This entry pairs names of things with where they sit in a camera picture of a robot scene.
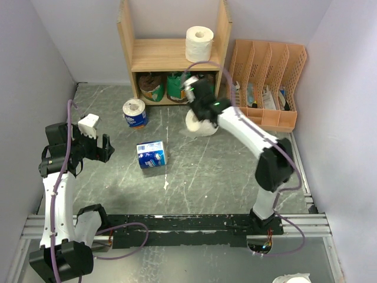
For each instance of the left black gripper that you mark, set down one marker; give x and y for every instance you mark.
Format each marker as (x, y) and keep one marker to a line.
(97, 153)

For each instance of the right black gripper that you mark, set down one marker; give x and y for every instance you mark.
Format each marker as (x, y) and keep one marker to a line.
(198, 115)

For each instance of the white toilet roll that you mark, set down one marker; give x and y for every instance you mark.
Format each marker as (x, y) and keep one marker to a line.
(199, 41)
(197, 128)

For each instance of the green brown roll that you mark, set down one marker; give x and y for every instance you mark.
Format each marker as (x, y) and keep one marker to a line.
(151, 86)
(211, 79)
(175, 92)

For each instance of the blue roll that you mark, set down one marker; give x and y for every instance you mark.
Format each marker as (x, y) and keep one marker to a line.
(151, 154)
(134, 112)

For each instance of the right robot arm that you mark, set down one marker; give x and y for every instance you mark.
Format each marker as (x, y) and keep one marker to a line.
(273, 155)

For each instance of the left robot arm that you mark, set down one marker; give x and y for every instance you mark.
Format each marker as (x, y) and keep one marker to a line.
(65, 248)

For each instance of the wooden two-tier shelf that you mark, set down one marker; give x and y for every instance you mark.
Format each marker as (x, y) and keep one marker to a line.
(165, 55)

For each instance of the orange plastic file organizer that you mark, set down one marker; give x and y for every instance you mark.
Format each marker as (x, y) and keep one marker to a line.
(266, 74)

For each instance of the white roll bottom edge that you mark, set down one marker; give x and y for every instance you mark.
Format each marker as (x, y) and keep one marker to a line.
(293, 278)

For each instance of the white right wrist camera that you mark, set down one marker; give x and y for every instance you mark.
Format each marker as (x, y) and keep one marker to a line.
(188, 88)

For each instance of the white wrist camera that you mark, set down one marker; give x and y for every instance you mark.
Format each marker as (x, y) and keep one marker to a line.
(188, 88)
(88, 125)

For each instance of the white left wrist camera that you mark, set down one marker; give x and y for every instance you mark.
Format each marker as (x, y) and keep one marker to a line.
(88, 125)

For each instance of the black mounting base plate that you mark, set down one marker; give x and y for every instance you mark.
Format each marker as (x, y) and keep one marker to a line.
(190, 230)

